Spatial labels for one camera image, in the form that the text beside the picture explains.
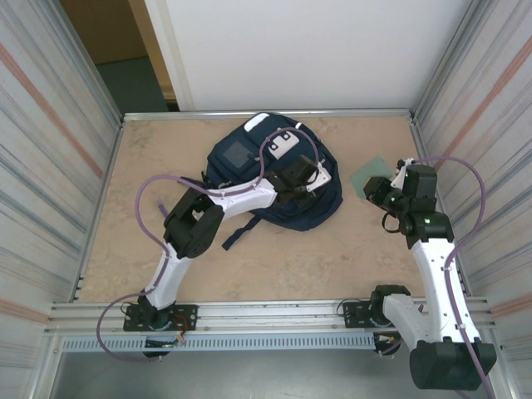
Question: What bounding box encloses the navy blue backpack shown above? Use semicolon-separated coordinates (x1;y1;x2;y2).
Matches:
206;111;344;251

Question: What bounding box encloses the left side aluminium table rail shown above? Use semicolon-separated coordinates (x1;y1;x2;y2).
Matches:
73;118;126;303

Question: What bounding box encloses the thin aluminium table edge rail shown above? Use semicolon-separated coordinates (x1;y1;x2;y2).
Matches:
121;108;416;123

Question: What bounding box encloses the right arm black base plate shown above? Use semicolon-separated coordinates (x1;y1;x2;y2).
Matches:
341;299;416;330

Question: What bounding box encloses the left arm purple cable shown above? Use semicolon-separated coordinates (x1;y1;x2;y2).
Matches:
96;126;322;365

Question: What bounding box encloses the white door frame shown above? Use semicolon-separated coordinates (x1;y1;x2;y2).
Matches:
143;0;196;112

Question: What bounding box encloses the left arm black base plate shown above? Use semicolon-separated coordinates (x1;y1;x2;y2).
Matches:
123;304;199;333

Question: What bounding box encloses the green fabric pouch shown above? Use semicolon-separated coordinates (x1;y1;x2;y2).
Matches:
348;155;394;200

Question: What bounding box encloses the small wired circuit board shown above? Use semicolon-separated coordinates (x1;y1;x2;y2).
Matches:
144;337;187;349

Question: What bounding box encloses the slotted grey cable duct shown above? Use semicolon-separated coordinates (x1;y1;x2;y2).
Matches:
60;333;377;353

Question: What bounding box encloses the corrugated translucent side panel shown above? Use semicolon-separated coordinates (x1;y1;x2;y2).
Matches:
415;0;532;399
0;0;124;399

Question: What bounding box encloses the right side aluminium table rail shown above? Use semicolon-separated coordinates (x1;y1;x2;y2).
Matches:
409;116;470;297

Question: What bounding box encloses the tan wooden door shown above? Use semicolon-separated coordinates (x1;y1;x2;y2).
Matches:
60;0;178;101

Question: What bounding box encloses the wide aluminium base rail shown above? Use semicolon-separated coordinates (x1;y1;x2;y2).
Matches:
43;295;498;336

